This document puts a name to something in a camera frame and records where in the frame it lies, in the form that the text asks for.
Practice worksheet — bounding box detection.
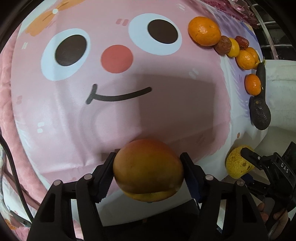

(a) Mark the yellow pear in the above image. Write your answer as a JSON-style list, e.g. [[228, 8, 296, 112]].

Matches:
[[226, 145, 255, 179]]

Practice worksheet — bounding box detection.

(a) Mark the dark avocado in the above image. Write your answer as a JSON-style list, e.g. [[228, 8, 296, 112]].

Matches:
[[249, 96, 271, 131]]

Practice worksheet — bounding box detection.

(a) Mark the small orange mandarin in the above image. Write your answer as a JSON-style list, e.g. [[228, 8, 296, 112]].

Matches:
[[244, 74, 261, 96]]

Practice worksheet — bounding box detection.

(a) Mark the red yellow apple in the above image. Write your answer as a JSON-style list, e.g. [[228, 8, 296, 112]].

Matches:
[[113, 139, 184, 202]]

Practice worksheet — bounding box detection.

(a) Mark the dark overripe banana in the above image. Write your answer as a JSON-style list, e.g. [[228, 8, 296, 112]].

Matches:
[[256, 59, 266, 100]]

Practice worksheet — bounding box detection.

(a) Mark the small orange kumquat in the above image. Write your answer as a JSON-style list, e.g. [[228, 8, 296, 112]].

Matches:
[[245, 47, 259, 63]]

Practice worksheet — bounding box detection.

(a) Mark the small yellow kumquat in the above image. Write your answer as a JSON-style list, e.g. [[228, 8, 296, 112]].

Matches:
[[227, 38, 240, 58]]

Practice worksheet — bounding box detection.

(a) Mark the brown lychee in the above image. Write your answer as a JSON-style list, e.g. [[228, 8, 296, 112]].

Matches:
[[214, 36, 232, 55]]

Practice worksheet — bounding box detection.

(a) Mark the large orange mandarin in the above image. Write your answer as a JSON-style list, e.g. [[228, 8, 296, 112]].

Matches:
[[188, 16, 221, 47]]

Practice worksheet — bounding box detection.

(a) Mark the right hand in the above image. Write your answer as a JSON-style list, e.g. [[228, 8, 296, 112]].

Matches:
[[258, 197, 289, 235]]

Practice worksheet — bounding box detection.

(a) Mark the white bed sheet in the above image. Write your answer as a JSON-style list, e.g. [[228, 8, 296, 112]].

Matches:
[[219, 59, 296, 183]]

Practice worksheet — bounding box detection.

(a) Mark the metal window railing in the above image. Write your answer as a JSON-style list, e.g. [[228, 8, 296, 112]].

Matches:
[[250, 1, 295, 61]]

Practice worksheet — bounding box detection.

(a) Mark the cartoon printed cloth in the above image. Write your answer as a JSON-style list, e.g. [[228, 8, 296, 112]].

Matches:
[[11, 1, 266, 187]]

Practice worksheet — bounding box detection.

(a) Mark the pink glass fruit plate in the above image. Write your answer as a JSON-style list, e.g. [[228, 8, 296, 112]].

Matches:
[[203, 0, 259, 28]]

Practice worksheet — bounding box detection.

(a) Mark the black cable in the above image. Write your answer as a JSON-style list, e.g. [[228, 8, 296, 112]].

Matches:
[[0, 135, 35, 224]]

